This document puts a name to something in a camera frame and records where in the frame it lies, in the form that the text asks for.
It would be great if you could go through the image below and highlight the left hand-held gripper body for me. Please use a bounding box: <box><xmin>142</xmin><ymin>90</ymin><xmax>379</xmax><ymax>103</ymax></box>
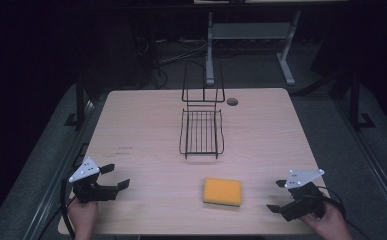
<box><xmin>68</xmin><ymin>157</ymin><xmax>120</xmax><ymax>204</ymax></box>

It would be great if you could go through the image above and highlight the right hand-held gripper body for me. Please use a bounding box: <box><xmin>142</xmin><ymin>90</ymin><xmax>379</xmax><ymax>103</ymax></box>
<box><xmin>280</xmin><ymin>168</ymin><xmax>327</xmax><ymax>223</ymax></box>

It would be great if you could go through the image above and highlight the person's left hand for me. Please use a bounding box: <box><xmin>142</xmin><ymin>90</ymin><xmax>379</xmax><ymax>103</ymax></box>
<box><xmin>66</xmin><ymin>197</ymin><xmax>99</xmax><ymax>234</ymax></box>

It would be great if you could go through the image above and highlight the person's right hand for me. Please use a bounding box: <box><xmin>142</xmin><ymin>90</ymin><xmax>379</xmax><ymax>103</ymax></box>
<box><xmin>300</xmin><ymin>201</ymin><xmax>349</xmax><ymax>235</ymax></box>

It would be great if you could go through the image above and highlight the yellow sponge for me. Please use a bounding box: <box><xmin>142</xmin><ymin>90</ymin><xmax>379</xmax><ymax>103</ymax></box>
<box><xmin>202</xmin><ymin>177</ymin><xmax>243</xmax><ymax>208</ymax></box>

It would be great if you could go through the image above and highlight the grey metal stand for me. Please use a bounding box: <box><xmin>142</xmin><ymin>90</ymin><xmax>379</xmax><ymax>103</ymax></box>
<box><xmin>205</xmin><ymin>10</ymin><xmax>302</xmax><ymax>87</ymax></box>

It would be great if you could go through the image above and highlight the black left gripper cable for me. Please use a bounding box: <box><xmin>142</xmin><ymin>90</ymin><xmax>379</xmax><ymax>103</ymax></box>
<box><xmin>60</xmin><ymin>169</ymin><xmax>79</xmax><ymax>240</ymax></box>

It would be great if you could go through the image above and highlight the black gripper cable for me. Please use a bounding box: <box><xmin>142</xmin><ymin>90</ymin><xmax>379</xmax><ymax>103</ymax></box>
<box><xmin>60</xmin><ymin>169</ymin><xmax>79</xmax><ymax>240</ymax></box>
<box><xmin>315</xmin><ymin>185</ymin><xmax>375</xmax><ymax>240</ymax></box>

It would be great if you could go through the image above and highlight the aluminium frame rail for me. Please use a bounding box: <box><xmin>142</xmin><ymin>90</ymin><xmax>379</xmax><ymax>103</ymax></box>
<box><xmin>334</xmin><ymin>98</ymin><xmax>387</xmax><ymax>231</ymax></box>
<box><xmin>22</xmin><ymin>99</ymin><xmax>97</xmax><ymax>240</ymax></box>

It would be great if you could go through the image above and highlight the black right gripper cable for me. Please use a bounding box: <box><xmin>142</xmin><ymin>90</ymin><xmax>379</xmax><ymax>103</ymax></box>
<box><xmin>315</xmin><ymin>185</ymin><xmax>375</xmax><ymax>240</ymax></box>

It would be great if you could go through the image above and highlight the black metal post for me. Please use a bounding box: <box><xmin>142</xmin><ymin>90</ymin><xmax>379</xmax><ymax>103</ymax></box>
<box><xmin>347</xmin><ymin>71</ymin><xmax>376</xmax><ymax>131</ymax></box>
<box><xmin>64</xmin><ymin>71</ymin><xmax>87</xmax><ymax>128</ymax></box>

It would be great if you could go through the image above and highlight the black wire rack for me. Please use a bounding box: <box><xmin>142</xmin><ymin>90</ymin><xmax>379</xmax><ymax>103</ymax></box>
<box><xmin>179</xmin><ymin>59</ymin><xmax>226</xmax><ymax>161</ymax></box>

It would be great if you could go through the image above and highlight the bundle of floor cables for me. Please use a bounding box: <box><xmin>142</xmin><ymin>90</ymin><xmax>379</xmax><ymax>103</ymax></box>
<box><xmin>134</xmin><ymin>35</ymin><xmax>209</xmax><ymax>90</ymax></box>

